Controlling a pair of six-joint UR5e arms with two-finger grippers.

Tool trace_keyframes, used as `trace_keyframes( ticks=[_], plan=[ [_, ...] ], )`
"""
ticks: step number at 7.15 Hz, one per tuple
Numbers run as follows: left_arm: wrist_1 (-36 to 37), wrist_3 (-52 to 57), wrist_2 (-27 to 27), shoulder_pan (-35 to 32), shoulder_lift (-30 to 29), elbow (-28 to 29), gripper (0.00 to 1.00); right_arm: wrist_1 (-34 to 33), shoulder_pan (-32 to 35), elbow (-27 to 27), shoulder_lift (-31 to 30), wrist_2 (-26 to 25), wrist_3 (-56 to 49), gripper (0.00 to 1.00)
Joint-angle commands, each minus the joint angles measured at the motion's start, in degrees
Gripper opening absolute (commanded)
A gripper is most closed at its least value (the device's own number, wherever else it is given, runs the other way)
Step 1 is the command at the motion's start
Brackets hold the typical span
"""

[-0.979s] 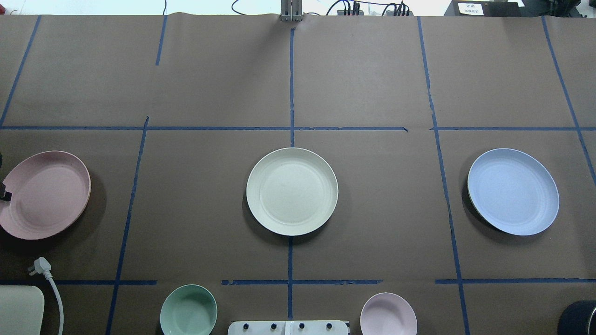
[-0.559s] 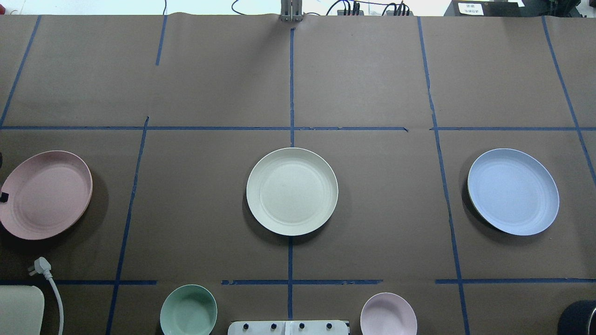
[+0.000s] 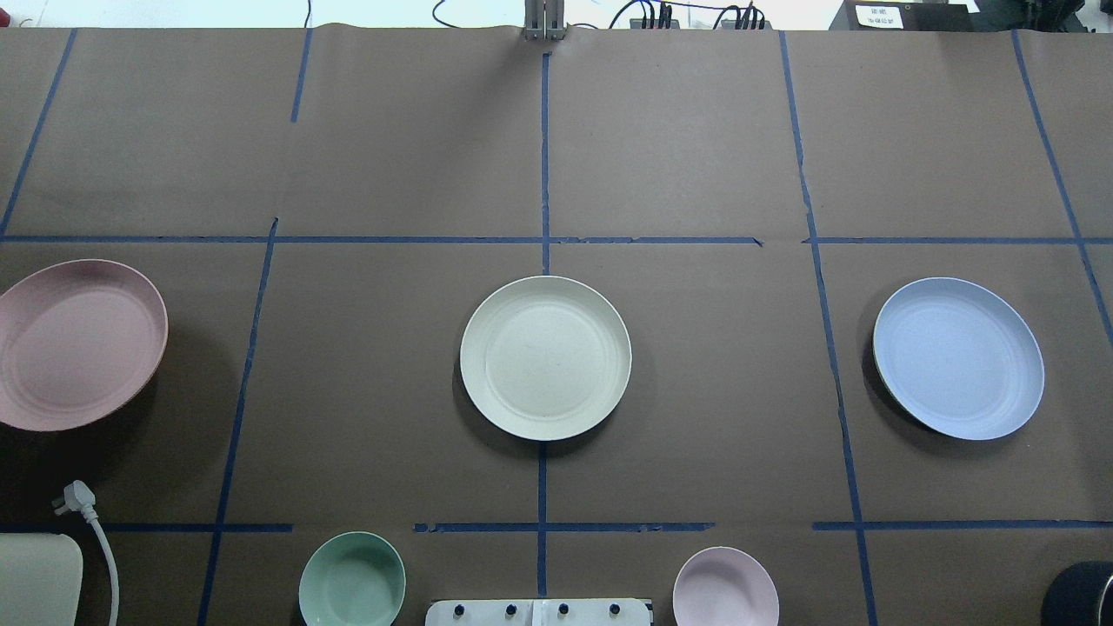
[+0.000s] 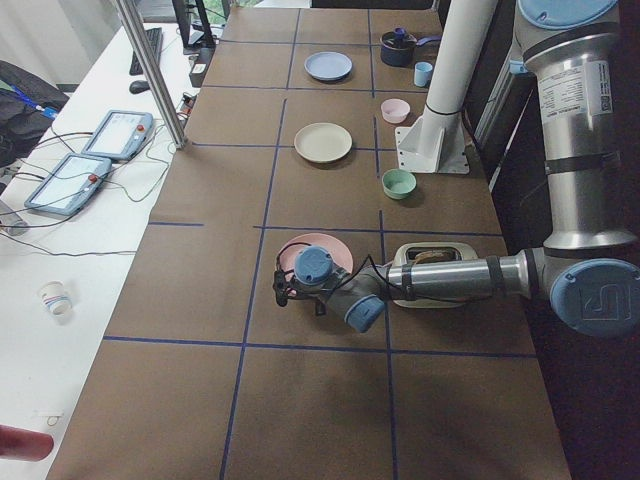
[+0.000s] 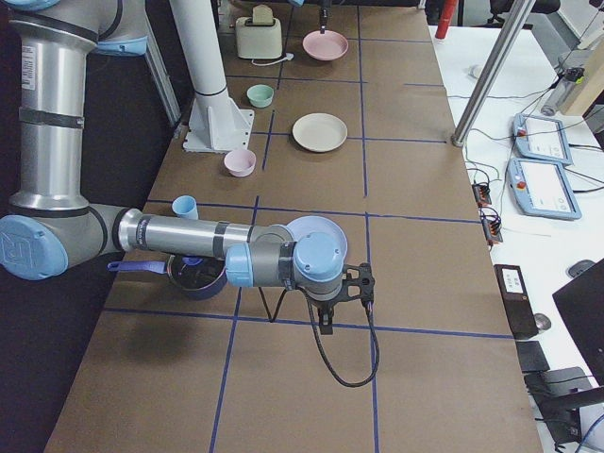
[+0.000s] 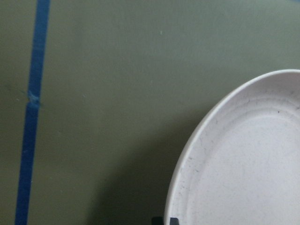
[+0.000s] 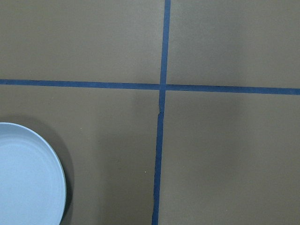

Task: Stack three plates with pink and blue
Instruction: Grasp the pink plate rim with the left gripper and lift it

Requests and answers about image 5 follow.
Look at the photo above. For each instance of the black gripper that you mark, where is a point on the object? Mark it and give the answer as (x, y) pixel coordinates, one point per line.
(324, 15)
(325, 307)

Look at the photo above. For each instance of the pink plate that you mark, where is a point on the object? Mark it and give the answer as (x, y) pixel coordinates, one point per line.
(326, 46)

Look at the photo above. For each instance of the blue plate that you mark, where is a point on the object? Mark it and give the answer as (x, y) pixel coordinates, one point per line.
(302, 226)

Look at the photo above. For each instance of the bread slice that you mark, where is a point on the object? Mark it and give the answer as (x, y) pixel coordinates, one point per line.
(262, 15)

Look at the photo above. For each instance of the cream toaster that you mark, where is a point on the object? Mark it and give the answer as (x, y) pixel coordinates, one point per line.
(255, 41)

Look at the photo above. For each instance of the green bowl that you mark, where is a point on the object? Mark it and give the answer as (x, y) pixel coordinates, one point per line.
(260, 96)

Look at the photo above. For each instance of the cream plate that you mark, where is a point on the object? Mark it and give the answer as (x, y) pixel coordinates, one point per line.
(320, 132)

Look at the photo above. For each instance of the red cylinder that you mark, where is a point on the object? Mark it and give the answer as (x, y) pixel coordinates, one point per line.
(447, 12)

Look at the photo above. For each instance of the dark blue pot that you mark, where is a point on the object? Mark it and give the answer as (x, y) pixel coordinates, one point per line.
(200, 278)

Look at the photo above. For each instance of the white mounting column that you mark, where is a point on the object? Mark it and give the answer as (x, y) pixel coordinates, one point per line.
(216, 124)

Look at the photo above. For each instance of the pink bowl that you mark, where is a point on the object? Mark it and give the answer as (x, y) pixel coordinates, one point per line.
(240, 162)

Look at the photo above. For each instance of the light blue cup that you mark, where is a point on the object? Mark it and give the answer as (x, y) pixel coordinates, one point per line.
(185, 206)

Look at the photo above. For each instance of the black rectangular box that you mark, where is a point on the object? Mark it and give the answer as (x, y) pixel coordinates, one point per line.
(516, 301)

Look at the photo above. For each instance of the orange connector block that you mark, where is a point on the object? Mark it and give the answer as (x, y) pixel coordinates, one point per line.
(491, 225)
(481, 193)

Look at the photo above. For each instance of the far teach pendant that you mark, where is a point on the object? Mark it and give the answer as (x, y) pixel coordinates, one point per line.
(539, 137)

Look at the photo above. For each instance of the teach pendant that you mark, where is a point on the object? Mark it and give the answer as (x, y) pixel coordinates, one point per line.
(539, 137)
(540, 188)

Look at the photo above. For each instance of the near teach pendant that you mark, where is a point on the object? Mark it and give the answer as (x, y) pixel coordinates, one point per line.
(540, 188)

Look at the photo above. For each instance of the grey water bottle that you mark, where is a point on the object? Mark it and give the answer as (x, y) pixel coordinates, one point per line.
(569, 79)

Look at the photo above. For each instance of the black monitor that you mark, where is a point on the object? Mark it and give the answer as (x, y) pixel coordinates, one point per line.
(580, 305)

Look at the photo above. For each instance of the black computer mouse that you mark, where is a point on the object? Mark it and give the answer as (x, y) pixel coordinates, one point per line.
(579, 267)

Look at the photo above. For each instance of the aluminium frame post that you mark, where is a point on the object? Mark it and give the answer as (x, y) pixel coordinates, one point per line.
(507, 36)

